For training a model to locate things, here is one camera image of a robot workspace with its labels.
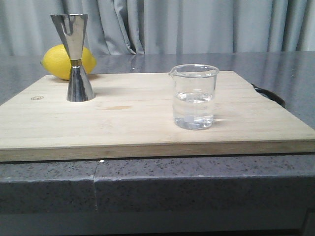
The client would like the glass beaker with liquid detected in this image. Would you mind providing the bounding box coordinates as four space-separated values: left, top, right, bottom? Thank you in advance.
169 64 220 130

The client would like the yellow lemon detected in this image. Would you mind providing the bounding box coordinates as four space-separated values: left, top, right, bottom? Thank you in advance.
41 44 96 80

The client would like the grey curtain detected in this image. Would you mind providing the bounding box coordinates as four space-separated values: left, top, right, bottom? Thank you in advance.
0 0 315 56

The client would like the steel double jigger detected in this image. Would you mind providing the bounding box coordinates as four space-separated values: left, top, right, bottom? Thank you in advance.
51 14 95 102

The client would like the wooden cutting board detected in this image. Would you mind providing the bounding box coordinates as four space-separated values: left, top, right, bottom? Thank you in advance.
0 71 315 162

